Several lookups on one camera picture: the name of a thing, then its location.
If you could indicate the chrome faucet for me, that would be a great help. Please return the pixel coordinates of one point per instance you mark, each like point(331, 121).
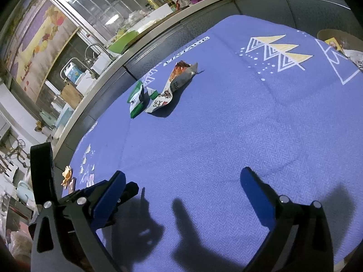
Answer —
point(97, 45)

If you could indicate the yellow snack packet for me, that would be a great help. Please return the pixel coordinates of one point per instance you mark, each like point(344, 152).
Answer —
point(333, 44)

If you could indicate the green plastic tray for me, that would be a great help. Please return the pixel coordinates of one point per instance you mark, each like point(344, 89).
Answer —
point(123, 42)

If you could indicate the white crumpled wrapper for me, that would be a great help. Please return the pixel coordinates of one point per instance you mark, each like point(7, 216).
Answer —
point(356, 58)

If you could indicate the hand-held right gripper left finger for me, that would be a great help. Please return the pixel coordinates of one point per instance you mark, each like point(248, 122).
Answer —
point(110, 198)

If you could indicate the grey kitchen counter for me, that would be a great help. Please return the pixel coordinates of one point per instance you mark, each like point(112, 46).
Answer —
point(255, 5)

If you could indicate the white foam box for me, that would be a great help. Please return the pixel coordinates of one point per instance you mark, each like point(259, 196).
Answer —
point(153, 17)

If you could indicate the small orange wrapper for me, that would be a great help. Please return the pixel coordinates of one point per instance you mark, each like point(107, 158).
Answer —
point(67, 174)

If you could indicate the red and silver snack wrapper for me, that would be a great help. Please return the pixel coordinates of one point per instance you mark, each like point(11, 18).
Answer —
point(170, 87)

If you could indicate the wooden board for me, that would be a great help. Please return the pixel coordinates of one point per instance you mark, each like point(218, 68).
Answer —
point(71, 95)

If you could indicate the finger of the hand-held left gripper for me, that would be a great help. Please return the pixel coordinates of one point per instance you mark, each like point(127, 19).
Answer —
point(42, 170)
point(131, 189)

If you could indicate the green snack packet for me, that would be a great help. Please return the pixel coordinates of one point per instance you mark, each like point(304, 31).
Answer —
point(135, 102)

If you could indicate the fruit wall poster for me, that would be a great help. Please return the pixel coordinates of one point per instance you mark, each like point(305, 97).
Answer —
point(37, 42)

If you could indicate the blue printed tablecloth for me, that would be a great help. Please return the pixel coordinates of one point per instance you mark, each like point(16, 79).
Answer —
point(212, 136)

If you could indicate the barred glass window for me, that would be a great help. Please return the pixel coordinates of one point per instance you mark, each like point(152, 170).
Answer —
point(96, 5)

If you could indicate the round brown basket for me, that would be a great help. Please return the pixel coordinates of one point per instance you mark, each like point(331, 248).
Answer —
point(334, 32)

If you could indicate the white square container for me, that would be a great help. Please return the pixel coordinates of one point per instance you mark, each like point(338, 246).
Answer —
point(100, 62)

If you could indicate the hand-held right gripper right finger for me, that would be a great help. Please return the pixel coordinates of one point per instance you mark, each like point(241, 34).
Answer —
point(259, 201)

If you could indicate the blue and white detergent jug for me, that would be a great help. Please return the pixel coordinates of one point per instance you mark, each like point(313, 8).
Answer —
point(73, 72)

